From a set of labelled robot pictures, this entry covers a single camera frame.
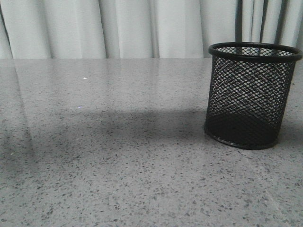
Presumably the black mesh pen bucket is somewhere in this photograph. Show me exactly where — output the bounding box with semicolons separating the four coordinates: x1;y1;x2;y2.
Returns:
204;42;303;150

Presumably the black vertical pole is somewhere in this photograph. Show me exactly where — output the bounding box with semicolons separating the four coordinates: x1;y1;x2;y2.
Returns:
235;0;243;42

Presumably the light grey curtain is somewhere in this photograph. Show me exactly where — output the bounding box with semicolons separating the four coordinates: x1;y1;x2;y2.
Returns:
0;0;303;59

